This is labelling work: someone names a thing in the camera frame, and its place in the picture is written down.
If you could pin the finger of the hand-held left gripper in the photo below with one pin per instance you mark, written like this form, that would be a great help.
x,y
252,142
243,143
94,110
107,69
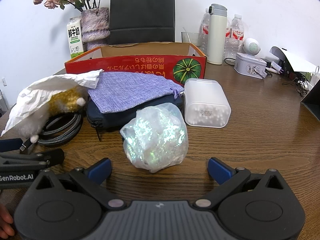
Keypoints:
x,y
10,145
37,158

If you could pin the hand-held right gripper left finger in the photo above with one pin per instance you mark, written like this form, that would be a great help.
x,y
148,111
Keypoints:
x,y
100,170

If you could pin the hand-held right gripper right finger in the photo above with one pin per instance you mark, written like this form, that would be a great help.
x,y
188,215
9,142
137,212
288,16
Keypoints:
x,y
220,172

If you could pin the navy zip pouch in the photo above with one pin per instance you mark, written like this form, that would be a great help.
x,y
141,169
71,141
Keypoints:
x,y
112,120

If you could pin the iridescent plastic bag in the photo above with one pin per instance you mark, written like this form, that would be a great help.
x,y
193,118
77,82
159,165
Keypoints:
x,y
155,140

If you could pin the brown white plush toy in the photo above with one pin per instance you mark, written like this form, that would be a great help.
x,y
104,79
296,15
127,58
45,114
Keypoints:
x,y
65,100

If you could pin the red cardboard box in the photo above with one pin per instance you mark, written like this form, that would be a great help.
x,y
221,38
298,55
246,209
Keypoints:
x,y
150,66

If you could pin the wooden desktop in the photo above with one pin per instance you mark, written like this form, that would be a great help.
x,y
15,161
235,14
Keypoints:
x,y
250,142

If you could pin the person's left hand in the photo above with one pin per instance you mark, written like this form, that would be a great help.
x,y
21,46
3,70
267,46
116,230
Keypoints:
x,y
5,220

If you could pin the translucent cotton swab box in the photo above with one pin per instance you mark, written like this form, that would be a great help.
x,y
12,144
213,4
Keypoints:
x,y
205,97

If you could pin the white tissue box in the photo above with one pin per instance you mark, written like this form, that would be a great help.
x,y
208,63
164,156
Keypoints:
x,y
246,66

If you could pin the white green milk carton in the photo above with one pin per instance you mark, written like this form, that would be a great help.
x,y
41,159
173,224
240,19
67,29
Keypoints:
x,y
74,40

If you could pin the white round speaker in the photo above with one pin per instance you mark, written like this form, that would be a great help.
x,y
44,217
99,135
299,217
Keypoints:
x,y
251,46

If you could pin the white folded paper sheet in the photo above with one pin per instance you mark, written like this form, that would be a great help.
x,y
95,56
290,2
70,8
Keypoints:
x,y
297,62

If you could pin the white thermos flask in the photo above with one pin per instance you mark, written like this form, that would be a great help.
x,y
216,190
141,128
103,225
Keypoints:
x,y
216,37

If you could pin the white paper bag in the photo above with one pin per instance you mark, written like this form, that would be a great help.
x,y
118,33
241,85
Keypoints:
x,y
315,76

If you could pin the clear glass cup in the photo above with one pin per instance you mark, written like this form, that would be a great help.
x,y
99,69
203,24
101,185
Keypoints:
x,y
192,38

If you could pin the clear water bottle red label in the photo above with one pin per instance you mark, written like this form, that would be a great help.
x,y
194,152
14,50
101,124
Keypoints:
x,y
237,35
204,30

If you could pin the purple textured vase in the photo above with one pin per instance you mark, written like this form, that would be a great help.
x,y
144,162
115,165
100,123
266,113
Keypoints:
x,y
95,25

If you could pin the white wall switch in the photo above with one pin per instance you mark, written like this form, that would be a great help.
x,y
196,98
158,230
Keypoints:
x,y
3,81

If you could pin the black standing frame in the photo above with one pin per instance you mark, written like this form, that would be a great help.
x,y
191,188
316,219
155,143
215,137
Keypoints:
x,y
312,105

